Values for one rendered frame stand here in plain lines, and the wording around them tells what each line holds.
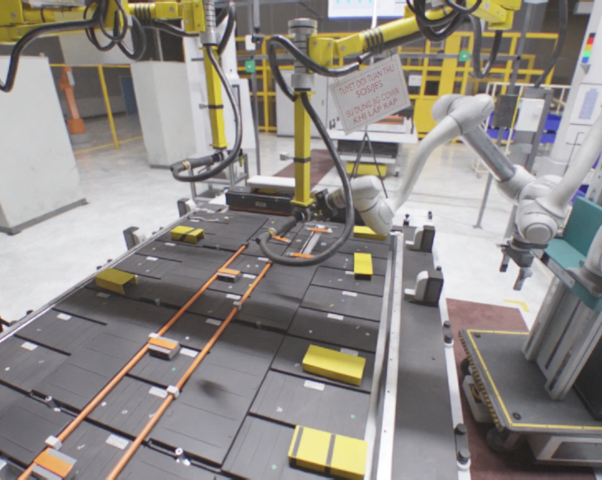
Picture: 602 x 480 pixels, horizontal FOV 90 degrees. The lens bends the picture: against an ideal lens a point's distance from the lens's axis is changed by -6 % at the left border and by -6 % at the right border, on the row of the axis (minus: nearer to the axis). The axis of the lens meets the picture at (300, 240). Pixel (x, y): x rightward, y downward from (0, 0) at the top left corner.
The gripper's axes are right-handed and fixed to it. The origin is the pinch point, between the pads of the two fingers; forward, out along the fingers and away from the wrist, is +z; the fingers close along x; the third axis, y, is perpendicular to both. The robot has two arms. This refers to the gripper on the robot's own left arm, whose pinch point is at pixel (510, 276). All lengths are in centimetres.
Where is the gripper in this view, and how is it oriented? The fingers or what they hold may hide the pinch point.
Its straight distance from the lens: 153.3
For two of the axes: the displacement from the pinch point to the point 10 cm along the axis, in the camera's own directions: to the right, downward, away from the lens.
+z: 0.0, 8.9, 4.5
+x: -1.1, 4.5, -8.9
